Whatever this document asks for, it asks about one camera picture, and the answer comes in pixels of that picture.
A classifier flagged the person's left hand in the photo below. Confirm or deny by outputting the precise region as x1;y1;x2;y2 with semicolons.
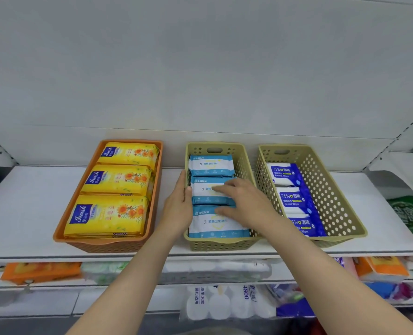
156;169;194;240

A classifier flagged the person's right hand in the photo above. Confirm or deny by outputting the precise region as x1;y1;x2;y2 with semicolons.
211;177;284;238

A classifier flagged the olive plastic basket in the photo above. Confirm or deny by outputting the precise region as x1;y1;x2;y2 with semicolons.
254;144;369;248
184;141;263;252

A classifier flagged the stack of blue wipes packets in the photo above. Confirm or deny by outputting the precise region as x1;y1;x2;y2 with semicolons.
188;154;251;239

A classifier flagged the orange plastic basket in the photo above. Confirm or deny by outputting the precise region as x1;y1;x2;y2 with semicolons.
53;139;164;254

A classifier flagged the person's right forearm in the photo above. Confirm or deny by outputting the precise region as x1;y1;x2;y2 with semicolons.
264;219;413;335

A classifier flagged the person's left forearm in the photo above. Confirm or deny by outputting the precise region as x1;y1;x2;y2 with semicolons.
65;228;179;335

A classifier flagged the green and white tissue pack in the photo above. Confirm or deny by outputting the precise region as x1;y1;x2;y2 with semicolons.
80;260;273;285

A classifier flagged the white bag blue print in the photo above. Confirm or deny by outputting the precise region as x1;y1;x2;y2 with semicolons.
180;284;277;322

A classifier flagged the blue tissue pack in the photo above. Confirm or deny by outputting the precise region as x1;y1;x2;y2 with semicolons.
269;283;315;318

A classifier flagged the pink tissue pack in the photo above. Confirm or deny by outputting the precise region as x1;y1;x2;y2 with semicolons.
335;257;359;278

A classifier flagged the white shirt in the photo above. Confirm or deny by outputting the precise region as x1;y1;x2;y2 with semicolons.
189;326;252;335

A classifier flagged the orange white tissue pack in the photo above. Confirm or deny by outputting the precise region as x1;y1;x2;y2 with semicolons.
354;256;410;282

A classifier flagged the orange paper roll pack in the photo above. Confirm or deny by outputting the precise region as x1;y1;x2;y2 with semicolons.
0;262;83;286

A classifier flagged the green printed bag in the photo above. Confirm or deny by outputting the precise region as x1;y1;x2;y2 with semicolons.
387;195;413;247

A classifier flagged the row of blue packs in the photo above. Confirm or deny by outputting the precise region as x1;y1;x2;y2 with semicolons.
365;281;413;304

